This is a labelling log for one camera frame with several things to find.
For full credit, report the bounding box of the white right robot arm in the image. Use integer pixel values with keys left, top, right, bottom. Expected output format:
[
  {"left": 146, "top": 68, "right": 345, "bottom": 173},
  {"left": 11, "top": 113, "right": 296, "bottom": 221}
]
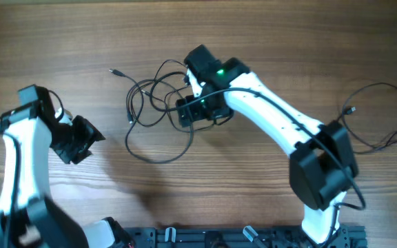
[{"left": 176, "top": 45, "right": 358, "bottom": 246}]

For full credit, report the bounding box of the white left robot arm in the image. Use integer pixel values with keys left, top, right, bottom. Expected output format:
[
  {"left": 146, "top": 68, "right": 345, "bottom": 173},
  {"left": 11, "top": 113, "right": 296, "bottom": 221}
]
[{"left": 0, "top": 85, "right": 114, "bottom": 247}]

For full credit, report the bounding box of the thin black cable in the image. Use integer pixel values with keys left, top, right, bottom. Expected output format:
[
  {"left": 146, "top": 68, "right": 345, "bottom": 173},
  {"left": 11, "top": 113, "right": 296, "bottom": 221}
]
[{"left": 108, "top": 59, "right": 220, "bottom": 134}]

